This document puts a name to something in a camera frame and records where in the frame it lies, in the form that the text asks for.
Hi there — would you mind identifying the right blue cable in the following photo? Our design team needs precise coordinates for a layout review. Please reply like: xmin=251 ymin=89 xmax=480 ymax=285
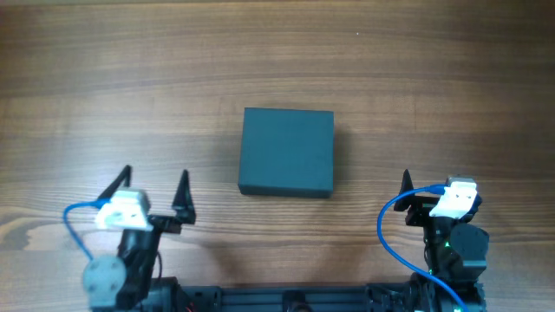
xmin=375 ymin=184 xmax=472 ymax=312

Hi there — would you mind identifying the blue cable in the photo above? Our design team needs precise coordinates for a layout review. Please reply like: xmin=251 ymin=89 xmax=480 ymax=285
xmin=62 ymin=198 xmax=112 ymax=262
xmin=375 ymin=184 xmax=472 ymax=312

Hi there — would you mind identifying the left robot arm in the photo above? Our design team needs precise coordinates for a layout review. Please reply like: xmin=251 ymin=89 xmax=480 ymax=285
xmin=82 ymin=166 xmax=196 ymax=311

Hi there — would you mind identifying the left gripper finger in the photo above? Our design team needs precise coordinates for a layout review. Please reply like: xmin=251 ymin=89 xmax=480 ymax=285
xmin=98 ymin=165 xmax=132 ymax=200
xmin=172 ymin=170 xmax=196 ymax=224

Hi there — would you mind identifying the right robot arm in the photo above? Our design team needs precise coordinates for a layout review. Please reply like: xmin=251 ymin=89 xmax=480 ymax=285
xmin=394 ymin=177 xmax=489 ymax=311

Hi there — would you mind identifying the dark green lidded box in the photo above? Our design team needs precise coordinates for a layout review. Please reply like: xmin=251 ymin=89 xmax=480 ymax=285
xmin=238 ymin=107 xmax=335 ymax=198

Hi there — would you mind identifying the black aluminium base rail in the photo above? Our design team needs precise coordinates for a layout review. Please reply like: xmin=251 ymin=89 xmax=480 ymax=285
xmin=100 ymin=282 xmax=486 ymax=312

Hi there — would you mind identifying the left blue cable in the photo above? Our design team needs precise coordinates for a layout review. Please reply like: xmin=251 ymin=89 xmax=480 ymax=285
xmin=62 ymin=198 xmax=112 ymax=262

